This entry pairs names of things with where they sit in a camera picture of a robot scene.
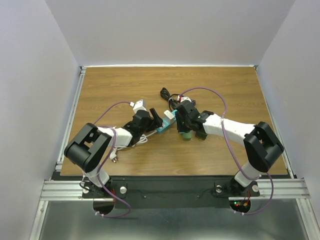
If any white charger plug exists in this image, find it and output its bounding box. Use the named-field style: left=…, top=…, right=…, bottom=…
left=163, top=110, right=176, bottom=125

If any blue usb socket strip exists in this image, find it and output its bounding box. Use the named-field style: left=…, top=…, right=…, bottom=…
left=156, top=116, right=176, bottom=134

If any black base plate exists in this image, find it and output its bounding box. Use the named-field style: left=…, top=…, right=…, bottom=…
left=79, top=175, right=260, bottom=209

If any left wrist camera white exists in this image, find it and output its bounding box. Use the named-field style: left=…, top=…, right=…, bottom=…
left=129, top=99, right=147, bottom=114

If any dark green cube adapter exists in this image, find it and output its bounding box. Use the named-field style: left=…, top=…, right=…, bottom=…
left=195, top=131, right=208, bottom=140

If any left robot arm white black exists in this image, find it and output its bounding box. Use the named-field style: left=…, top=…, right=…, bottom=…
left=63, top=108, right=163, bottom=198

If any green power strip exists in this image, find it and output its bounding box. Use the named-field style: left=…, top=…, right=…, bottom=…
left=181, top=131, right=193, bottom=141

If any black power cord with plug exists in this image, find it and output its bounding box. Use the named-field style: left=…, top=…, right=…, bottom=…
left=159, top=87, right=196, bottom=112

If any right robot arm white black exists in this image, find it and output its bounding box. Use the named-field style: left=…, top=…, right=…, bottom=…
left=175, top=100, right=284, bottom=195

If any white cord of blue strip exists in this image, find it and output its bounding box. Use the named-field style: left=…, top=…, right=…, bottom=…
left=109, top=131, right=158, bottom=164

